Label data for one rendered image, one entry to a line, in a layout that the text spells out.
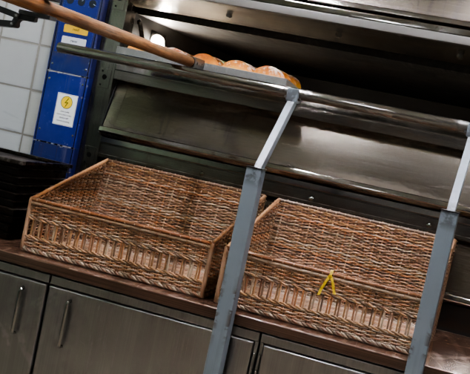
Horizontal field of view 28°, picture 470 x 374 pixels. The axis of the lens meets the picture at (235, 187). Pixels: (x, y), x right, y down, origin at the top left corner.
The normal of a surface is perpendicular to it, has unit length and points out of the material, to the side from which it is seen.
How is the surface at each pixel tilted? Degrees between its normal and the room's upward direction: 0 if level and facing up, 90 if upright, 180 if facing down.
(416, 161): 70
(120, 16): 90
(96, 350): 90
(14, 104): 90
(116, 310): 91
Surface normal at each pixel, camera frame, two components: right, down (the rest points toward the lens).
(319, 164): -0.20, -0.33
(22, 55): -0.29, 0.00
